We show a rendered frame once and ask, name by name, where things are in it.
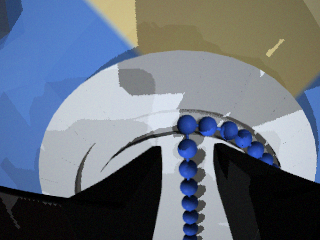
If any white round bead board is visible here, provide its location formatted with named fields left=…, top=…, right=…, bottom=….
left=39, top=51, right=317, bottom=240

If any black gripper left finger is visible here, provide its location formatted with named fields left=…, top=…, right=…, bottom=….
left=0, top=145, right=161, bottom=240

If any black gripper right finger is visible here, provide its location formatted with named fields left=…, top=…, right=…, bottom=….
left=212, top=144, right=320, bottom=240

